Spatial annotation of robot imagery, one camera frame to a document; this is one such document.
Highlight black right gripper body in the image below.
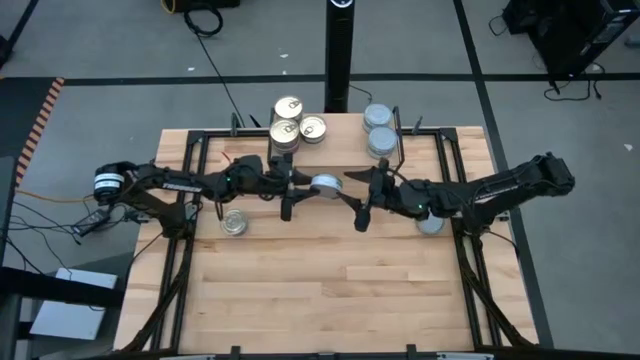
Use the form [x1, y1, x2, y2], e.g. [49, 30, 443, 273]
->
[353, 158, 419, 233]

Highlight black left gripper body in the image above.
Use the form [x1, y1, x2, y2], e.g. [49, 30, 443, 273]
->
[260, 153, 296, 222]

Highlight wooden shelf black metal legs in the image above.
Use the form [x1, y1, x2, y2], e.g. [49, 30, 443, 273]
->
[264, 104, 406, 187]

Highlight black power brick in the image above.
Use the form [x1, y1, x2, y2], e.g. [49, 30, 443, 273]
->
[71, 208, 112, 236]

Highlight grey metal plate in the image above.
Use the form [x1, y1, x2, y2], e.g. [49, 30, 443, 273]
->
[29, 267, 119, 341]

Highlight black metal beam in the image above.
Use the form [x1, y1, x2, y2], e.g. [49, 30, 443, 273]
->
[0, 264, 126, 309]

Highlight black computer cart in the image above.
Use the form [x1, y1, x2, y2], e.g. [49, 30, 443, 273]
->
[502, 0, 640, 81]

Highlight dark mat hazard stripe edge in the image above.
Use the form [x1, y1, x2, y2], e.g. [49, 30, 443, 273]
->
[0, 76, 66, 251]

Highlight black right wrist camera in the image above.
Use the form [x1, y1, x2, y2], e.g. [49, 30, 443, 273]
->
[392, 180, 419, 200]

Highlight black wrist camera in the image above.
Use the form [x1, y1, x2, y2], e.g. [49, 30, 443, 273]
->
[234, 154, 265, 181]
[392, 180, 419, 200]

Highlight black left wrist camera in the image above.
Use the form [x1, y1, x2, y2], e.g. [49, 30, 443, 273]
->
[234, 154, 265, 181]

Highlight black aluminium table frame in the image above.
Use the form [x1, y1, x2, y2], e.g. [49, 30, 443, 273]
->
[113, 113, 541, 360]

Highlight black coiled floor cable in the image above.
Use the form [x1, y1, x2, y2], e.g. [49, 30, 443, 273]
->
[182, 4, 226, 39]

